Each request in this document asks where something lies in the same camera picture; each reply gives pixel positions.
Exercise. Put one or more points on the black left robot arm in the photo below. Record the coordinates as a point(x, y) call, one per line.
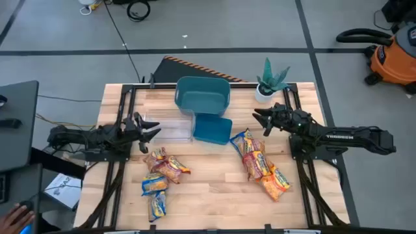
point(81, 136)

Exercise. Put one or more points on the large teal plastic bin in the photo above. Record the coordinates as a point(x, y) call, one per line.
point(202, 97)

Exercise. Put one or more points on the green artificial succulent plant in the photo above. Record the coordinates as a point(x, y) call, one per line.
point(269, 79)

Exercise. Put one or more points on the black bag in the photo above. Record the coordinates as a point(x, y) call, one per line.
point(399, 9)

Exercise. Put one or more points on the black panel with orange stripes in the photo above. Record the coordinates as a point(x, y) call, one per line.
point(175, 73)

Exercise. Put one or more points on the small teal plastic bin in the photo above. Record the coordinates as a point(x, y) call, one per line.
point(212, 129)

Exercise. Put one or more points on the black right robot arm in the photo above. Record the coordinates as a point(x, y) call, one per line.
point(344, 136)

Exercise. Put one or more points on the blue Maruchan ramen pack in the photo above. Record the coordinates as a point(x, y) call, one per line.
point(154, 184)
point(157, 206)
point(243, 143)

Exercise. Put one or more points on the black item on desk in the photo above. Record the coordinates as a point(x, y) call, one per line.
point(9, 123)

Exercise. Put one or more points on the clear plastic bin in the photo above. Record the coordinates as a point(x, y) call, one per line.
point(172, 130)

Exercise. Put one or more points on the white printed paper sheet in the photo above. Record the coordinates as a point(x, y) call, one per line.
point(65, 190)

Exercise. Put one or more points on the white plant pot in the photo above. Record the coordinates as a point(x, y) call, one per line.
point(261, 97)

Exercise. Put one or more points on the dark grey desk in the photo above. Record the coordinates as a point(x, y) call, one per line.
point(18, 130)

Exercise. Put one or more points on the red Maruchan ramen pack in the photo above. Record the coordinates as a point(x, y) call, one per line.
point(153, 159)
point(256, 165)

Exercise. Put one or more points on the black computer mouse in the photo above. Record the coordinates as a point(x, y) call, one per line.
point(26, 205)

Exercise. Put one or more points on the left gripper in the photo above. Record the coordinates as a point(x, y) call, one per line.
point(133, 130)

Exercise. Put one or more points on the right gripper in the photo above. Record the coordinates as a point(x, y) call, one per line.
point(282, 117)

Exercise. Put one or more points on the person's hand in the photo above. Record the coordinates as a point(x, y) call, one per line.
point(14, 221)

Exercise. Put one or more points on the orange shop vacuum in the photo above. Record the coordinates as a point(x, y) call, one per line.
point(395, 60)

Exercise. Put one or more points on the black aluminium table frame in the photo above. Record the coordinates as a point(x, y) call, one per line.
point(156, 86)

